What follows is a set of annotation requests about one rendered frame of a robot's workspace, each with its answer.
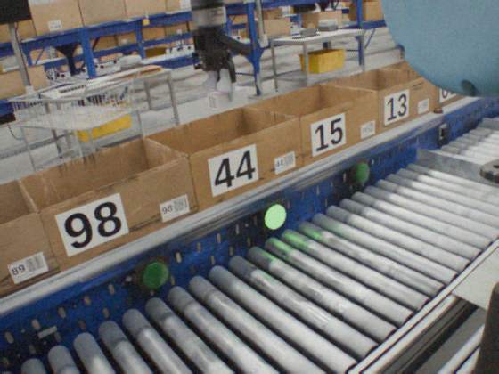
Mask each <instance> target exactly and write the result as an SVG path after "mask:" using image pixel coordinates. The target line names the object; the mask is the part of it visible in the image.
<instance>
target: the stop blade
mask: <svg viewBox="0 0 499 374"><path fill-rule="evenodd" d="M416 165H418V166H422V167H427V168H431V169H434V170H437V171H441V172H444V173H448V174H450V175H457V176H460V177H463V178H466V179H470V180H472V181H476V182H479V183H484V184H487V185H491V186H494V187H497V188H499V184H497V183H493V182H491V181H488V180H486V179H484V178H483V177H481V176H480V174H479V173H480V167H481V165H483V164H480V163H477V162H474V161H469V160H466V159H459V158H455V157H452V156H447V155H445V154H440V153H436V152H433V151H429V150H422V149H418V148H417V160H416Z"/></svg>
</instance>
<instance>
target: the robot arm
mask: <svg viewBox="0 0 499 374"><path fill-rule="evenodd" d="M190 3H191V7H192V10H191V12H192V21H193V26H194V27H195V28H197V27H198V28H197V29H192V38H193V48H194V52H192V60H193V66H194V70H196V69H202V70H203V71H205V72H208V73H209V76H208V78H207V79H206V80H205V81H204V82H202V84H201V87H203V88H205V89H214V90H215V91H219V92H229V97H230V101H231V102H233V98H234V92H235V82H236V76H235V67H234V66H235V64H234V61H233V57H232V55H231V52H230V51H232V52H234V53H236V54H237V55H239V56H246V55H250V50H251V46H249V45H247V44H245V43H243V42H239V41H238V40H236V39H234V38H232V37H229V36H228V35H226V34H224V33H218V31H219V30H223V29H225V28H224V24H222V23H225V22H226V16H225V3H224V0H190ZM380 6H381V9H382V11H383V15H384V19H385V21H386V25H387V28H388V30H389V34H390V36H391V38H392V40H393V41H394V44H395V45H396V47H397V49H399V50H401V51H404V52H405V60H406V61H407V62H408V64H409V65H410V66H411V67H412V68H413V69H414V70H415V71H416V72H417V73H418V74H419V75H421V76H422V78H424V79H425V80H427V81H428V82H430V83H431V84H433V85H434V86H436V87H438V88H440V89H443V90H445V91H448V92H449V93H453V94H458V95H460V96H466V97H480V98H486V97H494V96H496V97H498V98H499V0H380ZM195 56H199V57H198V61H199V62H200V63H197V65H198V66H195V61H194V57H195ZM222 68H224V69H222ZM221 69H222V70H221Z"/></svg>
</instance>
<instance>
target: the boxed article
mask: <svg viewBox="0 0 499 374"><path fill-rule="evenodd" d="M207 96H208V103H209V108H210V109H211V110H217V111H221V110H227V109H230V108H233V107H236V106H239V105H242V104H245V103H248V99H247V92H246V87H242V86H237V85H236V86H235V92H234V98H233V102H231V101H230V97H229V92H219V91H214V92H210V93H207Z"/></svg>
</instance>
